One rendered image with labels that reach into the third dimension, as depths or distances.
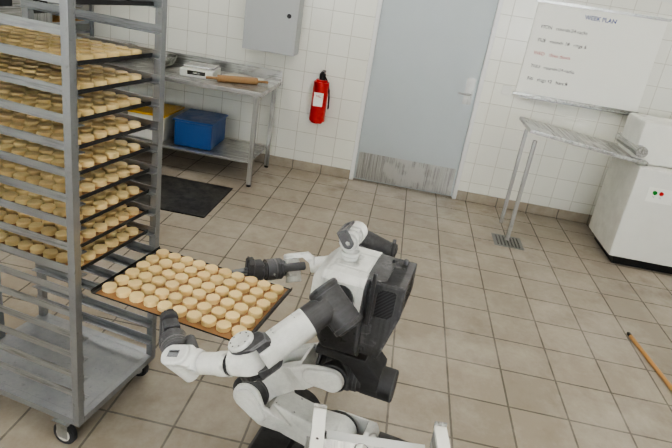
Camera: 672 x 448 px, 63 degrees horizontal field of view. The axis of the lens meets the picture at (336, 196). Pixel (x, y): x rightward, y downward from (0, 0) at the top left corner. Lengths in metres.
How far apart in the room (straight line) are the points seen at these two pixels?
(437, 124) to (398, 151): 0.47
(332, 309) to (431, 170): 4.13
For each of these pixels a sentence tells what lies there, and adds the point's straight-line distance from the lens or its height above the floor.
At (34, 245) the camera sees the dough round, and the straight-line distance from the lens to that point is 2.31.
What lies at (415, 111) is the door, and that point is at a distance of 5.48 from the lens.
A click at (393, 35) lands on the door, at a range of 5.39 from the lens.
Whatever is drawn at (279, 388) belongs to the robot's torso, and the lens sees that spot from 2.12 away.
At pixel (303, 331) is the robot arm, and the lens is 1.58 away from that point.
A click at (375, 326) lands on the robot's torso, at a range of 1.78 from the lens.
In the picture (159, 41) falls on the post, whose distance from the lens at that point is 2.19.
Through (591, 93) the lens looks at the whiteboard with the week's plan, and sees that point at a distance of 5.62.
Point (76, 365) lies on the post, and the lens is 2.31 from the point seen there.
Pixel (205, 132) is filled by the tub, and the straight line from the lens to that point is 5.21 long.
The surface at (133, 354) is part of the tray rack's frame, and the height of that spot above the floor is 0.15.
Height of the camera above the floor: 1.84
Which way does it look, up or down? 21 degrees down
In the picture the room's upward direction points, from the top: 9 degrees clockwise
